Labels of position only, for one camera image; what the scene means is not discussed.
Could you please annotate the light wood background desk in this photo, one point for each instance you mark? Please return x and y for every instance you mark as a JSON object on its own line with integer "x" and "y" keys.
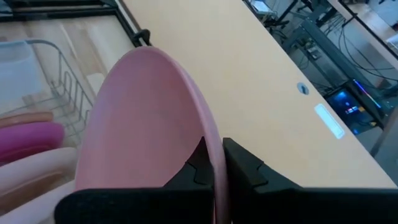
{"x": 373, "y": 25}

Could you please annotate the orange plate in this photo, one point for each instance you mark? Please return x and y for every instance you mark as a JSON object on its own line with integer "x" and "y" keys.
{"x": 25, "y": 119}

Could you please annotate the white plastic cutlery basket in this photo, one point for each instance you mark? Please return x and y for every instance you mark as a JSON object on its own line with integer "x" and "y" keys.
{"x": 15, "y": 71}

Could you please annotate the black computer with blue glow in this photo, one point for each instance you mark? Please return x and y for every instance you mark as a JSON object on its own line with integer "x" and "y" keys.
{"x": 348, "y": 107}

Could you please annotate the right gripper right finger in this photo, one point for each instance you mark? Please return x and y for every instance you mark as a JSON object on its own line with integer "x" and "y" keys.
{"x": 311, "y": 208}

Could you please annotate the black clamp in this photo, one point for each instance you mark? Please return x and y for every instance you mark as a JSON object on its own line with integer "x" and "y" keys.
{"x": 141, "y": 36}

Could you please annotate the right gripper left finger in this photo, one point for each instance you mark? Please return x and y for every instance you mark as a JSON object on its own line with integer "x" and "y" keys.
{"x": 130, "y": 207}

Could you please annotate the magenta plate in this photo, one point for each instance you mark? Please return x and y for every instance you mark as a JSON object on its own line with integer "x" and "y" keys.
{"x": 28, "y": 137}

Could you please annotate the white rectangular desk inset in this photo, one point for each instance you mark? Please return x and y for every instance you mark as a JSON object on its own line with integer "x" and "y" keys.
{"x": 329, "y": 121}

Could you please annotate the black metal rig frame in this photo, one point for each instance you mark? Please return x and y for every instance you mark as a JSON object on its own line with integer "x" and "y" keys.
{"x": 62, "y": 13}

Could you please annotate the salmon pink plate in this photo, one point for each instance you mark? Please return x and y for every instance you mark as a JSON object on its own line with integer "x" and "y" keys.
{"x": 31, "y": 165}

